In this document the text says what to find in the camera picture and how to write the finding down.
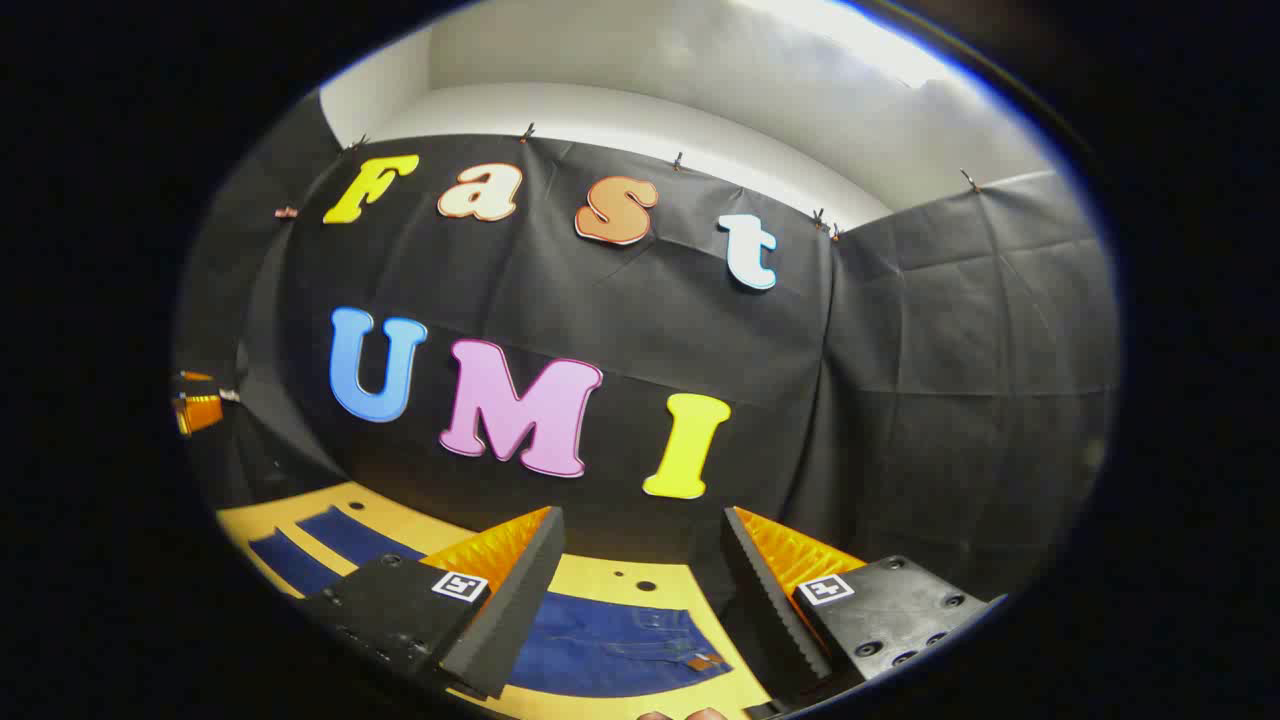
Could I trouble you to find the blue denim jeans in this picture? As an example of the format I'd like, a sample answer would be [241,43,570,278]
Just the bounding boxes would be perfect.
[248,505,733,699]

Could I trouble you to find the black backdrop cloth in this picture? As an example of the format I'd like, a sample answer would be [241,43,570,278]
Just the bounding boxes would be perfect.
[172,90,1121,601]

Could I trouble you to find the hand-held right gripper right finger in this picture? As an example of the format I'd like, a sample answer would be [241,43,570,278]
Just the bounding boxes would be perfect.
[720,505,1007,703]

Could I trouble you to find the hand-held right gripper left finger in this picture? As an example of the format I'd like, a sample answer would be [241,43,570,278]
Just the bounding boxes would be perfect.
[298,505,567,701]

